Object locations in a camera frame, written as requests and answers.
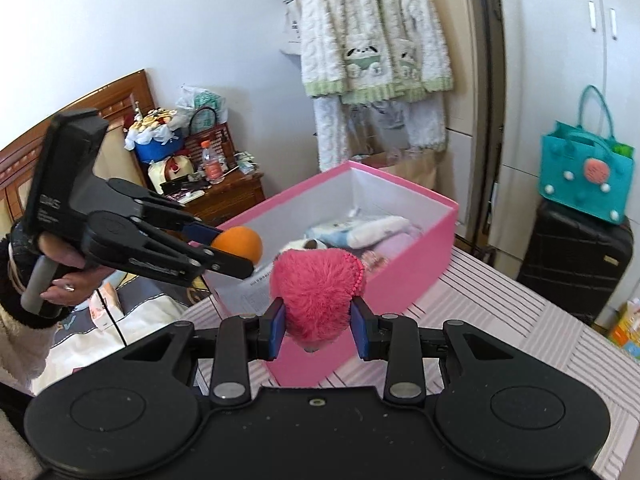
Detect teal felt handbag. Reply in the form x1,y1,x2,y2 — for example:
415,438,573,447
537,85,636,225

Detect printed paper sheet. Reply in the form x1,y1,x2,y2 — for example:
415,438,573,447
239,265,275,312

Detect orange ball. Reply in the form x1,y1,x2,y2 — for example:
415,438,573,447
210,226,264,266

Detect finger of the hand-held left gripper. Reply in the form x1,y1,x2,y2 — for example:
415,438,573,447
107,177,224,247
127,220,257,290

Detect blue white bed quilt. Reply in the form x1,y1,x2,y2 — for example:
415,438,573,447
45,270,206,378

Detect white orange packet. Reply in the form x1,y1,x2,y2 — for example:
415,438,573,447
90,280,123,331

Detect brown paper bag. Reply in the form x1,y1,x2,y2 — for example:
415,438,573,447
357,147,443,193

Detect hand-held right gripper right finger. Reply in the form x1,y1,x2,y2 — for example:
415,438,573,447
350,296,516,406

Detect black cable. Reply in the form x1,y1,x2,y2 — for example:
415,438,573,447
97,285,126,348

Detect person's fluffy clothing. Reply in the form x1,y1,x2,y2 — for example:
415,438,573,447
0,390,46,480

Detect colourful gift box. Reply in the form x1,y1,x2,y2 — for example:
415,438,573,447
607,297,640,361

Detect beige wooden wardrobe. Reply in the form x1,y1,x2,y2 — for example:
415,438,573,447
415,0,488,241

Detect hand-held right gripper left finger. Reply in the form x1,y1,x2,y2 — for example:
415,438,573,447
122,299,287,407

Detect blue wet wipes pack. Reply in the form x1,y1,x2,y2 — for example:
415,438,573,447
304,215,411,250

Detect black clothes rack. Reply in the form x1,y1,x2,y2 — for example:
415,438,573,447
282,0,501,266

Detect bouquet in blue wrap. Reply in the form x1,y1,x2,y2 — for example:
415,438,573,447
124,107,187,165

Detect black suitcase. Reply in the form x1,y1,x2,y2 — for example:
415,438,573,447
515,200,635,326

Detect person's left hand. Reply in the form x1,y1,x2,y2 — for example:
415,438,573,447
37,232,117,311

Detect plastic bag of green packs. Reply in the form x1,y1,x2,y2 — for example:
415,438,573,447
175,84,230,133

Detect grey wardrobe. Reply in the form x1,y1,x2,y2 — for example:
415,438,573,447
492,0,640,281

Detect white panda plush toy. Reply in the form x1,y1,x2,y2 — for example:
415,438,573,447
277,237,328,261

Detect wooden bed headboard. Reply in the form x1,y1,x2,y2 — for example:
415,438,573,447
0,69,157,233

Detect pink cardboard box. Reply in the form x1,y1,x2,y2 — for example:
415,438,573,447
202,161,460,388

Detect plastic drink bottle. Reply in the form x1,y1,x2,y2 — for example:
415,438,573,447
200,140,226,184

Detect purple plush toy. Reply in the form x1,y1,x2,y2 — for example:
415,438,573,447
372,225,423,261

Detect person's left forearm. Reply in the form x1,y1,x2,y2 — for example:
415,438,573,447
0,220,68,393

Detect wooden nightstand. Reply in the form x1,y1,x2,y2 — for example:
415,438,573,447
172,172,266,228

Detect white tote bag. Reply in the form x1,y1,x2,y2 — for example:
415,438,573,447
279,0,303,56

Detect pink heart pompom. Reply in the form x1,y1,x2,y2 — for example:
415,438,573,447
270,247,366,354

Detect white fluffy pajama pants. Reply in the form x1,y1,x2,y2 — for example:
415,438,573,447
312,92,447,173

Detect white fluffy pajama jacket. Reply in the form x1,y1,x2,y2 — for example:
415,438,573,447
297,0,453,106

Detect cream red pouch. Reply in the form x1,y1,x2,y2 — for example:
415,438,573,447
147,154,197,195

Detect striped tablecloth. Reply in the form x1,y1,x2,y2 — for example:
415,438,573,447
180,247,640,480

